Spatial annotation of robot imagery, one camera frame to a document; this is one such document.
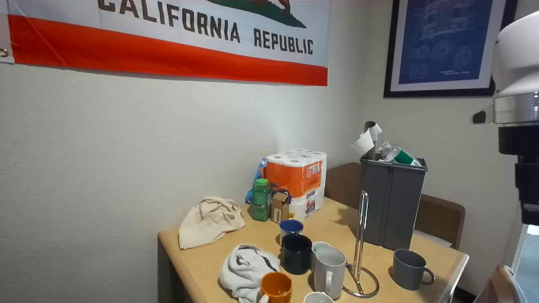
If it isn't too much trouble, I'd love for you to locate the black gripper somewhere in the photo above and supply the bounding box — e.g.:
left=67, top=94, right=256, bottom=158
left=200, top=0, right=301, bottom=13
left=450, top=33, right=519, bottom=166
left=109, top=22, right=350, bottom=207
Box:
left=497, top=124, right=539, bottom=225

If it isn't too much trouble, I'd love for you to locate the white terry towel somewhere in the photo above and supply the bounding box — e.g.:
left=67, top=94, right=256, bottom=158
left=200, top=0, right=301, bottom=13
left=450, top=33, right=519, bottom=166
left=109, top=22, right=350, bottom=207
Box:
left=217, top=242, right=283, bottom=303

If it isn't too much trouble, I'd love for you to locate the grey mug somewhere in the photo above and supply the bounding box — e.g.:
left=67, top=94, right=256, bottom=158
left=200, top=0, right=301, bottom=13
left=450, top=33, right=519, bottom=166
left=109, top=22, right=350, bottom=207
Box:
left=391, top=247, right=438, bottom=291

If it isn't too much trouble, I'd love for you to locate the nearly empty paper towel roll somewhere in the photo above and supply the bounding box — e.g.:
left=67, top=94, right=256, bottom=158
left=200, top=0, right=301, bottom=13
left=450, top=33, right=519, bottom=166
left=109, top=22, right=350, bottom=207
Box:
left=350, top=119, right=386, bottom=158

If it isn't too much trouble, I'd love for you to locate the chrome paper towel holder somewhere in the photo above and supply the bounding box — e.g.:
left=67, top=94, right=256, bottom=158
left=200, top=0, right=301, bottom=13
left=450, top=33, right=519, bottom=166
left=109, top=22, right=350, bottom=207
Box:
left=342, top=190, right=381, bottom=299

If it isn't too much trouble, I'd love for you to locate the tall white mug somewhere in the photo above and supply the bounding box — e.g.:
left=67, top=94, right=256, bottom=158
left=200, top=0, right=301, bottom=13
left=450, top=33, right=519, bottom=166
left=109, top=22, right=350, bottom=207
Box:
left=310, top=246, right=349, bottom=301

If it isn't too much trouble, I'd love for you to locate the orange paper towel pack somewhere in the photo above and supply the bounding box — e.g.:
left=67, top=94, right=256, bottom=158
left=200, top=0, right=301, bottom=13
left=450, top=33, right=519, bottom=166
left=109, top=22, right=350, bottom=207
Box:
left=264, top=148, right=328, bottom=222

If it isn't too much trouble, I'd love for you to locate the blue and white mug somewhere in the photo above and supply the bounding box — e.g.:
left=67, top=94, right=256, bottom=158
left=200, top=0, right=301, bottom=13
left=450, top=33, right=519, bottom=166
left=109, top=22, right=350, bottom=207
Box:
left=278, top=219, right=305, bottom=246

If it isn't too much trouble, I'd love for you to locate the black mug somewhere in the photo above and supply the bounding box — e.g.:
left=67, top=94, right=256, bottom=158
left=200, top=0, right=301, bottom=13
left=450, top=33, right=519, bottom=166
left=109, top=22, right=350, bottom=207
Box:
left=279, top=232, right=313, bottom=276

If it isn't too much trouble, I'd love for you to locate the orange mug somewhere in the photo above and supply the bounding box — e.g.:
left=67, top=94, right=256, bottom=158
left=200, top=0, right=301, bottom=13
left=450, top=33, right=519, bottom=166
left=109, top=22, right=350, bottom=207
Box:
left=258, top=271, right=293, bottom=303

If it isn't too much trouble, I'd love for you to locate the brown chair backrest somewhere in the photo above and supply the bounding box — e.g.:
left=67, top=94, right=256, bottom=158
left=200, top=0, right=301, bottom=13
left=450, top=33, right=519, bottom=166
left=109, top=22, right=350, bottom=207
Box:
left=413, top=193, right=466, bottom=251

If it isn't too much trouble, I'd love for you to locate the pale chair backrest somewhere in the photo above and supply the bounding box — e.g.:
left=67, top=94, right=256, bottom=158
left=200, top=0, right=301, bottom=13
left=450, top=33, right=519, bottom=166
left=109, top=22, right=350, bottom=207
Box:
left=475, top=262, right=532, bottom=303

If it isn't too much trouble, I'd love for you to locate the clear bottle green label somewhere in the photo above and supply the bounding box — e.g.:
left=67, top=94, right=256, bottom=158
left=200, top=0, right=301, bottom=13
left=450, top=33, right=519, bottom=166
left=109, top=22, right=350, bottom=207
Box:
left=375, top=141, right=424, bottom=168

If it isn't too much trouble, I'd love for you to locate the grey plastic bin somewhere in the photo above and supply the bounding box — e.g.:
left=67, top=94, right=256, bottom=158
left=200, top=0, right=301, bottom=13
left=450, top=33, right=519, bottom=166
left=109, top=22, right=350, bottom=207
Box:
left=359, top=156, right=429, bottom=252

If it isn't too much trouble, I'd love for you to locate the framed blueprint poster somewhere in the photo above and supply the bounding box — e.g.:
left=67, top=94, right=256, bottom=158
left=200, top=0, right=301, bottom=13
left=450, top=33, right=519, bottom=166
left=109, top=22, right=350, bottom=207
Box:
left=382, top=0, right=519, bottom=99

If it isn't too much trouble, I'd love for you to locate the blue spray bottle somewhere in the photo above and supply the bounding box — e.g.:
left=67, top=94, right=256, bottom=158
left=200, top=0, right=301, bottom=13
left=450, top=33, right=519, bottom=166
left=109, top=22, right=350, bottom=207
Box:
left=244, top=156, right=269, bottom=205

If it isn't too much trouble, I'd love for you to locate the green plastic bottle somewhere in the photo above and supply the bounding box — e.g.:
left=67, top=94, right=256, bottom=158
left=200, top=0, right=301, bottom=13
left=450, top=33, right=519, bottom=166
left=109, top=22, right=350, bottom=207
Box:
left=247, top=177, right=273, bottom=222

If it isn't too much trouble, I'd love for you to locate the cream cloth tote bag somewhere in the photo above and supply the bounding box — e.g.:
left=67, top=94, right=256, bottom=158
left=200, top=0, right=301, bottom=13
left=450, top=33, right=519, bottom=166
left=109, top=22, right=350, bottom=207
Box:
left=177, top=195, right=247, bottom=251

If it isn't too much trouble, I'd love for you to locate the California Republic flag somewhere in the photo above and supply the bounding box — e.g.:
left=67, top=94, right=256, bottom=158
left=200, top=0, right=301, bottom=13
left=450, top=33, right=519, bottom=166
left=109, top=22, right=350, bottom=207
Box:
left=0, top=0, right=332, bottom=87

